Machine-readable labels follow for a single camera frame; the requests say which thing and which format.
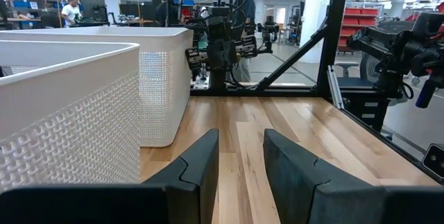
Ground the black metal table frame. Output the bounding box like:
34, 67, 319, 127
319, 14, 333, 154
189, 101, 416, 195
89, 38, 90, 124
189, 0, 444, 183

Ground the black background monitor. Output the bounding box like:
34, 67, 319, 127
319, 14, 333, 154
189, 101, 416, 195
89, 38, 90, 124
80, 0, 108, 23

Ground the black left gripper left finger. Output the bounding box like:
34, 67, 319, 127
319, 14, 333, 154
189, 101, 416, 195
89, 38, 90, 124
142, 129, 220, 224

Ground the red storage bins shelf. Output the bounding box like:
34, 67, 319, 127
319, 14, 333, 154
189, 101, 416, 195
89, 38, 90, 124
338, 7, 379, 52

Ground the black equipment cart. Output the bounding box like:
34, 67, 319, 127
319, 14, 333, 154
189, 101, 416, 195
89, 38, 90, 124
341, 88, 393, 131

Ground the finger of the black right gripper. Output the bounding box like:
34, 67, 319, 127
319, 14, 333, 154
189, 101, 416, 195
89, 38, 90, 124
185, 46, 205, 81
237, 35, 258, 59

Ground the person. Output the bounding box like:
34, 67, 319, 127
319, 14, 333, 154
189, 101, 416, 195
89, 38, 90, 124
225, 0, 257, 83
155, 0, 181, 27
60, 0, 83, 27

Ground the large black background robot rig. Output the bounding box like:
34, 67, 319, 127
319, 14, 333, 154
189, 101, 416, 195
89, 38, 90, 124
346, 11, 444, 109

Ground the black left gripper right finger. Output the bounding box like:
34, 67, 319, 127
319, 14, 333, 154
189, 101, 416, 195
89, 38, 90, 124
263, 128, 386, 224

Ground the white perforated plastic basket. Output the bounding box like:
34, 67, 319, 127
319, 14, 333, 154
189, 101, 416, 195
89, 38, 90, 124
0, 26, 194, 148
0, 40, 142, 193

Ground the aluminium bracket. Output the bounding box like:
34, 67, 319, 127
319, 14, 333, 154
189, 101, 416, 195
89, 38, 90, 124
326, 64, 345, 110

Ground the white column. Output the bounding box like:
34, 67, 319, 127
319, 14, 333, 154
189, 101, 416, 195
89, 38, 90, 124
300, 0, 336, 64

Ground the black camera box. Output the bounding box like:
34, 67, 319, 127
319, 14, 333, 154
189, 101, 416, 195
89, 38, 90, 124
421, 143, 444, 180

